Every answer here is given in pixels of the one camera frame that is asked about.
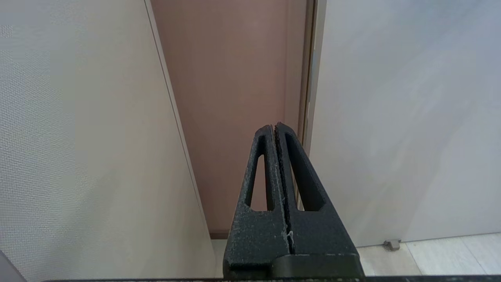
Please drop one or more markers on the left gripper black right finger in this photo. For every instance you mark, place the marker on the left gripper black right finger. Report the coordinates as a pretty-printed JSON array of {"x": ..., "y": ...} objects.
[{"x": 317, "y": 231}]

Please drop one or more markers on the beige cabinet panel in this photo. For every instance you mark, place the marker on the beige cabinet panel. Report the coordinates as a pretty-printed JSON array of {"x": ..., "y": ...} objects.
[{"x": 78, "y": 137}]

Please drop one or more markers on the dark baseboard strip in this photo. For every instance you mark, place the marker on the dark baseboard strip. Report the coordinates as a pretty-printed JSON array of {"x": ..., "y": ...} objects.
[{"x": 219, "y": 235}]

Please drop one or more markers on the small metal door stop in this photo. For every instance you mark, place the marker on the small metal door stop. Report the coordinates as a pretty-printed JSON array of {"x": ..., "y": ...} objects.
[{"x": 392, "y": 244}]

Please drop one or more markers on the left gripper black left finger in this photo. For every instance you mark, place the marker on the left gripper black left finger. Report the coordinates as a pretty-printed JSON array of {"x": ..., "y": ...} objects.
[{"x": 254, "y": 235}]

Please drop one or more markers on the cream door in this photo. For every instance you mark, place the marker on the cream door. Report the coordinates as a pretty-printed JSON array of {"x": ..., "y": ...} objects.
[{"x": 403, "y": 117}]

